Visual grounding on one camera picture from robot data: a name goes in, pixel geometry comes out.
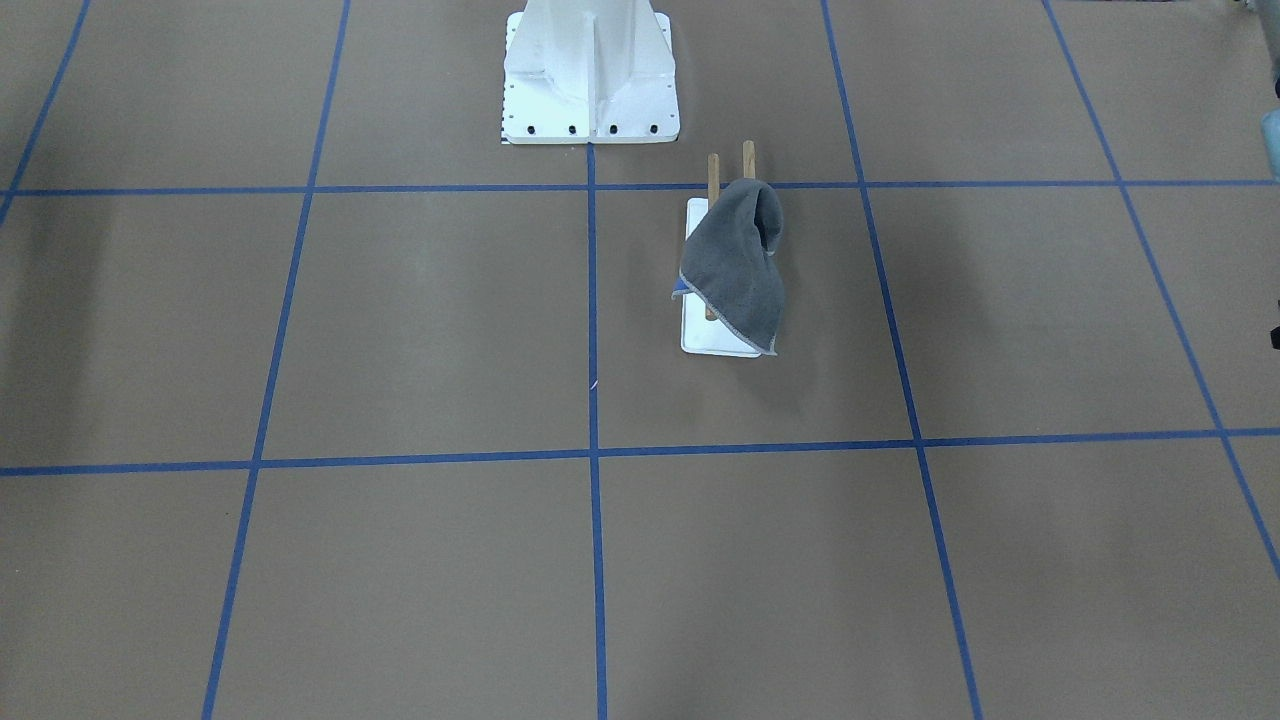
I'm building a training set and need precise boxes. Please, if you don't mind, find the grey and blue towel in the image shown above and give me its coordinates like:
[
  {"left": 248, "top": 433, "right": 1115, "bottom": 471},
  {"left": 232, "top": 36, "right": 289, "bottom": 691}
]
[{"left": 673, "top": 178, "right": 786, "bottom": 357}]

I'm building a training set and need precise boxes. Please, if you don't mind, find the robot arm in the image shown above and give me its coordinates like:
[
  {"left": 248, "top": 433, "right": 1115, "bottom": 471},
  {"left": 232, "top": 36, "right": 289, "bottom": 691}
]
[{"left": 1245, "top": 1, "right": 1279, "bottom": 182}]

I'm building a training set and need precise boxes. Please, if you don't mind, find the white towel rack base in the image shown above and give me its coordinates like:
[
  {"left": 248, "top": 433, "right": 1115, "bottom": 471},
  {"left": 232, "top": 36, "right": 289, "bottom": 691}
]
[{"left": 681, "top": 197, "right": 765, "bottom": 357}]

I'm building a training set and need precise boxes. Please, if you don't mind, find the wooden rack rod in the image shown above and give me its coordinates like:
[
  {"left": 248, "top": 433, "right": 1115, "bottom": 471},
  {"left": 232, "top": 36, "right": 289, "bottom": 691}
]
[
  {"left": 704, "top": 152, "right": 721, "bottom": 322},
  {"left": 741, "top": 140, "right": 758, "bottom": 179}
]

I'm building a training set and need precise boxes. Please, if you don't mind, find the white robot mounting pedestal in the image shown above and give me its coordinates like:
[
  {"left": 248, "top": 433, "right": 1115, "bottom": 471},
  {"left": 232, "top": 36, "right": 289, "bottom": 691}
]
[{"left": 500, "top": 1, "right": 681, "bottom": 145}]

